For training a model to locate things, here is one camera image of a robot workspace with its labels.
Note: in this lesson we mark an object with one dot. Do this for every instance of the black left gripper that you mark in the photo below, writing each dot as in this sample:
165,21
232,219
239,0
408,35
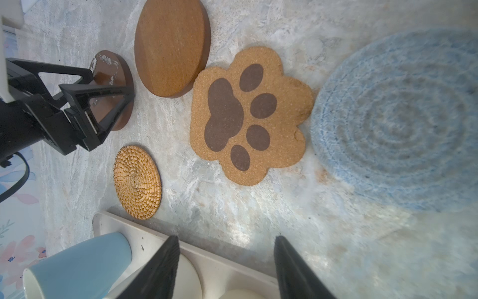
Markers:
31,120

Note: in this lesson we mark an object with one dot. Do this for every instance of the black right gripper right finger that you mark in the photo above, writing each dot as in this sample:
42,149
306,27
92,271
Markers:
295,278

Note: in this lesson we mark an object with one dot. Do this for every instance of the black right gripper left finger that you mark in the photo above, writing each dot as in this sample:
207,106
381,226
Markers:
157,278

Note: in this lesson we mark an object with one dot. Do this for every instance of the dark wooden coaster white marks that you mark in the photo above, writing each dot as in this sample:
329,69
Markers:
111,109

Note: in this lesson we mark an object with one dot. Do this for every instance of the rattan woven round coaster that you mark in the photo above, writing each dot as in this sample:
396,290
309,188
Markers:
137,182

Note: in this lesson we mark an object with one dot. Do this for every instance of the plain brown wooden coaster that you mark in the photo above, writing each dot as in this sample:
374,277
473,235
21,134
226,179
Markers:
171,46

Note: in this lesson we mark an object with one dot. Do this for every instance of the cork paw print coaster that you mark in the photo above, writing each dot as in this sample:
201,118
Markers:
247,117

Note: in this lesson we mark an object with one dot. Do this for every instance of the blue woven round coaster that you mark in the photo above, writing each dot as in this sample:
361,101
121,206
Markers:
398,120

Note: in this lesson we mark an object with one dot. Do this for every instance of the red mug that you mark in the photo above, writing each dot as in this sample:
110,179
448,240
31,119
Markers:
187,284

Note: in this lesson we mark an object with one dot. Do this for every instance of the beige serving tray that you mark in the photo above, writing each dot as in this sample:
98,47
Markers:
217,275

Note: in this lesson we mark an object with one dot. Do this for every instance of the light blue mug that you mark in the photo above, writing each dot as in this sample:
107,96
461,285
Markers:
87,270

